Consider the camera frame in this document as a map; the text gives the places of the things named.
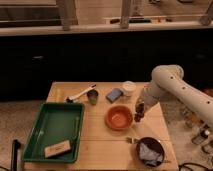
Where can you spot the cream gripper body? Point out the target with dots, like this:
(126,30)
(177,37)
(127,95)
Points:
(140,107)

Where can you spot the dark grape bunch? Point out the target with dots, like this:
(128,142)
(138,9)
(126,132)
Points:
(138,117)

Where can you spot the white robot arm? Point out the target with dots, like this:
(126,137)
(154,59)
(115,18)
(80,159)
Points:
(169,79)

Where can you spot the white round container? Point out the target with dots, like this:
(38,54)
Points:
(128,88)

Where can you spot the blue sponge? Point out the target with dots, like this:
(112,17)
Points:
(114,94)

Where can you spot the orange bowl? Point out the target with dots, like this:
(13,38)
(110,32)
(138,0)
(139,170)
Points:
(118,117)

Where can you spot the dark metal pan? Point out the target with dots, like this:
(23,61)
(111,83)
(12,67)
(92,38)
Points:
(152,144)

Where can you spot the small metal cup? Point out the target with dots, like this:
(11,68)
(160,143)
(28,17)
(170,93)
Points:
(92,96)

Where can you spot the grey cloth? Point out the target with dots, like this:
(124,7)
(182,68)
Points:
(150,157)

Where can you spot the dark spice bottle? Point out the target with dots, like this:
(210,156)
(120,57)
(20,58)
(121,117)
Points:
(201,137)

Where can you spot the green plastic tray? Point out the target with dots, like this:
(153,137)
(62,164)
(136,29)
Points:
(54,123)

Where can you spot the wooden block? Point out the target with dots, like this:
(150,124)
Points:
(57,149)

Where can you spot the black table leg post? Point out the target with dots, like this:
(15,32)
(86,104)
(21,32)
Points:
(16,145)

